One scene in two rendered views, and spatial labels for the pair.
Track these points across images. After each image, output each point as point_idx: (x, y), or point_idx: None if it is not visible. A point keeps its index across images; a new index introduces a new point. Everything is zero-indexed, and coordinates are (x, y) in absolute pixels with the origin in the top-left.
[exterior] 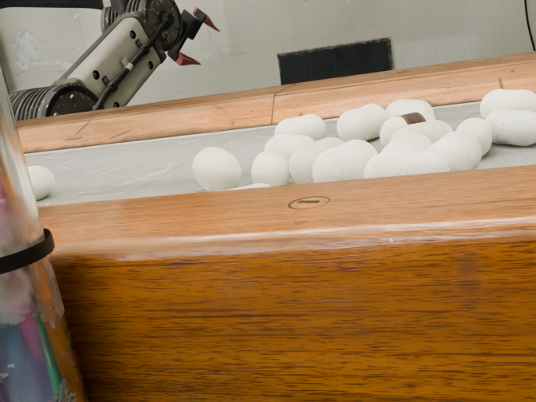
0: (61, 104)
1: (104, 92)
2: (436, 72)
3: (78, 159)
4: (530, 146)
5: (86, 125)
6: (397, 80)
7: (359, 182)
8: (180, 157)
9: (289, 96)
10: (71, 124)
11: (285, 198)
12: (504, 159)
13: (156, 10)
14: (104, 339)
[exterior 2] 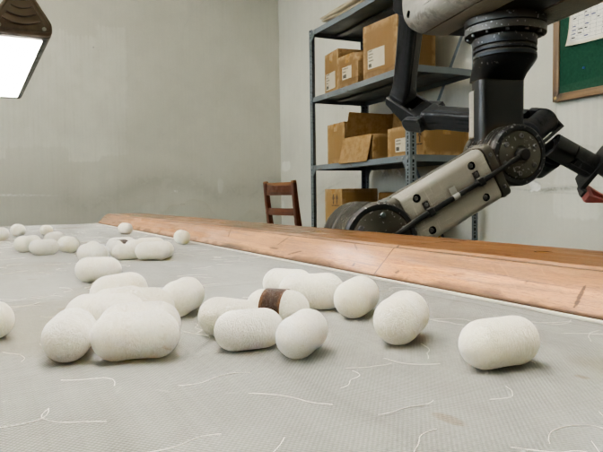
0: (369, 219)
1: (420, 215)
2: (532, 260)
3: (231, 265)
4: (297, 360)
5: (285, 239)
6: (489, 259)
7: None
8: (240, 281)
9: (402, 251)
10: (281, 235)
11: None
12: (229, 360)
13: (511, 144)
14: None
